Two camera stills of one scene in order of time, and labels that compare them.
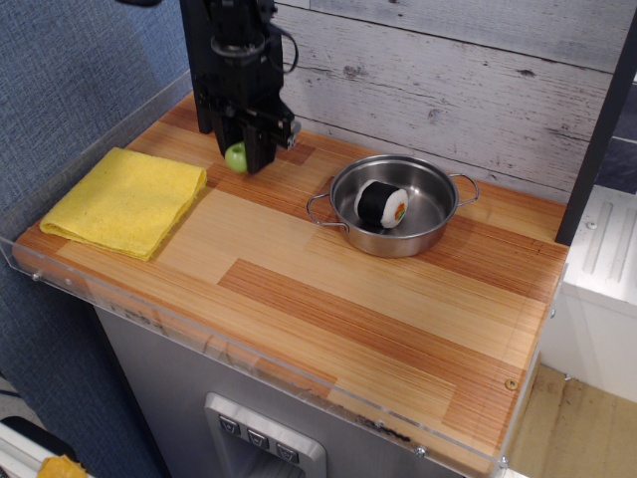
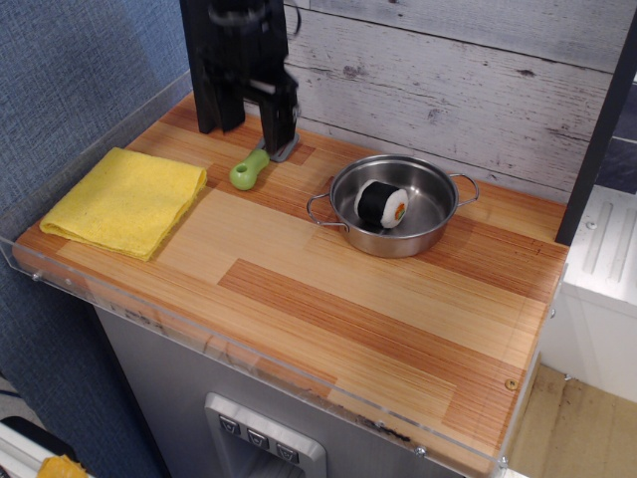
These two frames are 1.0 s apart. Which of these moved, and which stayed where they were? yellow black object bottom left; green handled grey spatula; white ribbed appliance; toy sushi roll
Moved: green handled grey spatula
Stayed: toy sushi roll; white ribbed appliance; yellow black object bottom left
